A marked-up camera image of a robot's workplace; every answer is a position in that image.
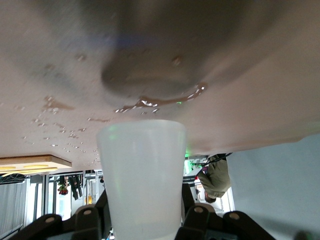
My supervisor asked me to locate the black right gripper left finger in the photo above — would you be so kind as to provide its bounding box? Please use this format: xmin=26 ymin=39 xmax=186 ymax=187
xmin=7 ymin=189 xmax=112 ymax=240

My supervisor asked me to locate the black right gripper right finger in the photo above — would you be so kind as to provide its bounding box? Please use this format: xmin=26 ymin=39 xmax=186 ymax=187
xmin=174 ymin=183 xmax=278 ymax=240

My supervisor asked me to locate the person in olive shirt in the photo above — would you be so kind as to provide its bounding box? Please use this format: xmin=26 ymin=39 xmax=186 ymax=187
xmin=197 ymin=153 xmax=231 ymax=204

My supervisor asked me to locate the yellow plastic knife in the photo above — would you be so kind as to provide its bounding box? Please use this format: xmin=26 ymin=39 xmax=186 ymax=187
xmin=0 ymin=169 xmax=59 ymax=177

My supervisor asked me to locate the brown table mat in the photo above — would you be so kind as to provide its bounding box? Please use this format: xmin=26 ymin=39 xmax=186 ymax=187
xmin=0 ymin=0 xmax=320 ymax=166

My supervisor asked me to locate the wooden cutting board metal handle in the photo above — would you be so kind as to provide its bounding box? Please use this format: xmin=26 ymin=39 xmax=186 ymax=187
xmin=0 ymin=154 xmax=73 ymax=176

